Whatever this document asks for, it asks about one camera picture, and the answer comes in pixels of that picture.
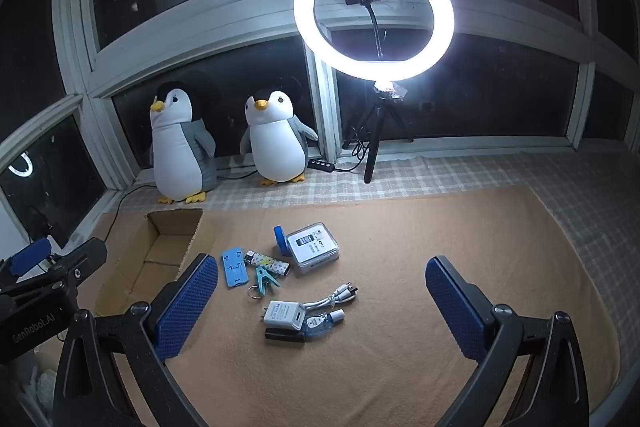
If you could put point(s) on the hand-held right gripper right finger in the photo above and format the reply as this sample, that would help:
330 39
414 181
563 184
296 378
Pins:
452 307

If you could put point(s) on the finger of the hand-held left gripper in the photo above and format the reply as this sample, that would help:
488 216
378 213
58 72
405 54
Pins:
80 259
27 257

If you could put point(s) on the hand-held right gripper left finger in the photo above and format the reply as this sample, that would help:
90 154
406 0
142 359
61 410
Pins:
185 307

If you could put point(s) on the cardboard box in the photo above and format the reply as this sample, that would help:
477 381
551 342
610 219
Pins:
125 277

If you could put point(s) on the blue phone stand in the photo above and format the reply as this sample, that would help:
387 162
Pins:
234 269

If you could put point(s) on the blue clothespin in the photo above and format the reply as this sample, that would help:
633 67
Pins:
262 279

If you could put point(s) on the patterned lighter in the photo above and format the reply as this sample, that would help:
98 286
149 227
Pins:
270 264

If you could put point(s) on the white charger plug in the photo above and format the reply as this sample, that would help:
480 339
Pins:
280 314

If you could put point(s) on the black plastic bar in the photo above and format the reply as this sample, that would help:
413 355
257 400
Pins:
285 335

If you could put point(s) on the blue round tape measure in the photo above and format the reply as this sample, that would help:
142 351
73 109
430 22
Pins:
280 239

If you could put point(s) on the white boxed device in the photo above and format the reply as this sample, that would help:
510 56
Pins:
312 247

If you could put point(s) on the brown mat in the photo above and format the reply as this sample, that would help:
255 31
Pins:
400 232

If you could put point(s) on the checkered blanket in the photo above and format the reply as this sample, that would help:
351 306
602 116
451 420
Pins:
450 172

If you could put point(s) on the large plush penguin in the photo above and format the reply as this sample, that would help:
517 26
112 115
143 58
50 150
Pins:
175 152

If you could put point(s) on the small plush penguin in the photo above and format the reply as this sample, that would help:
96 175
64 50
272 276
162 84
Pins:
277 147

